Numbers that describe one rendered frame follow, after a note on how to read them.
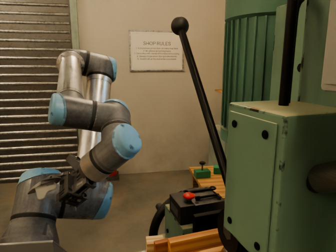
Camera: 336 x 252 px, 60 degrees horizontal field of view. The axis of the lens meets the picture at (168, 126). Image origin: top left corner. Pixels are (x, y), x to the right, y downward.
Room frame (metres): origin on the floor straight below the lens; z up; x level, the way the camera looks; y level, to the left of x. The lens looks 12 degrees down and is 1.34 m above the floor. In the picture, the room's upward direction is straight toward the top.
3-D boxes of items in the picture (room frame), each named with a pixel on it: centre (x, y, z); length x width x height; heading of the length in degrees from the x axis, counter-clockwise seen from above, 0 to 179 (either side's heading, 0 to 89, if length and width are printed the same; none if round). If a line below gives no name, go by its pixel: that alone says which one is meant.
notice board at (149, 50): (3.48, 0.13, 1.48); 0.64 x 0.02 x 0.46; 101
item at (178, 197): (0.70, -0.07, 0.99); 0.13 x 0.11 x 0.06; 109
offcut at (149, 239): (0.61, 0.03, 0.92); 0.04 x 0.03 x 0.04; 99
